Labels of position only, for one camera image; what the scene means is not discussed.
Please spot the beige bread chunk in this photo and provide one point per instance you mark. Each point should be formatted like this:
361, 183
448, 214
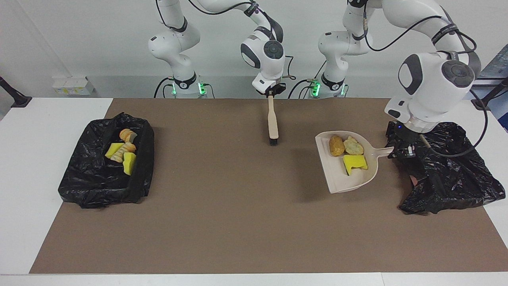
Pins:
127, 135

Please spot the brown table mat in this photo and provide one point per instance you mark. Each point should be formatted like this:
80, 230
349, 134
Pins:
238, 238

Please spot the grey blue panel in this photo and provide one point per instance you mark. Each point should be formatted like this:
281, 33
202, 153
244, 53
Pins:
501, 63

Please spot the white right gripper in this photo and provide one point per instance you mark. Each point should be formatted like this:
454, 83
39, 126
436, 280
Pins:
266, 84

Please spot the black bag lined bin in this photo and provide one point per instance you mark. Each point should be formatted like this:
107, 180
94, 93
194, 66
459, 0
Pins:
87, 186
456, 186

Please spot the beige plastic dustpan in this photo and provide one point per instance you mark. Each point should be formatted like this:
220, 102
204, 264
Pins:
337, 174

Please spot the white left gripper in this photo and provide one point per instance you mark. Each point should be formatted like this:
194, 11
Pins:
399, 111

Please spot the brown bread roll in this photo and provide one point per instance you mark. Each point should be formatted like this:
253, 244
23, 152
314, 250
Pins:
336, 146

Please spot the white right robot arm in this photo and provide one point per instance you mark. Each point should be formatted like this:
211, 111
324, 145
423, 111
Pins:
174, 43

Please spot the white wall socket box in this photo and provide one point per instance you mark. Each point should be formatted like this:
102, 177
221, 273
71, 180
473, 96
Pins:
73, 85

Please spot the beige hand brush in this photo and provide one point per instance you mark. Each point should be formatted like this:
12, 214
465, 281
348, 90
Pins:
273, 121

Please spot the notched yellow sponge piece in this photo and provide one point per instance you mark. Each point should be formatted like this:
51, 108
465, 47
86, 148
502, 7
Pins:
353, 162

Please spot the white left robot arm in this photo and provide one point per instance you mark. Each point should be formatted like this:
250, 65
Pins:
428, 87

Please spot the black clamp stand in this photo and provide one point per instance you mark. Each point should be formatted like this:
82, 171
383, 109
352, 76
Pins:
482, 104
20, 101

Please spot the striped croissant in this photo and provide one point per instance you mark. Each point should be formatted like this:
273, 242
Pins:
126, 150
354, 147

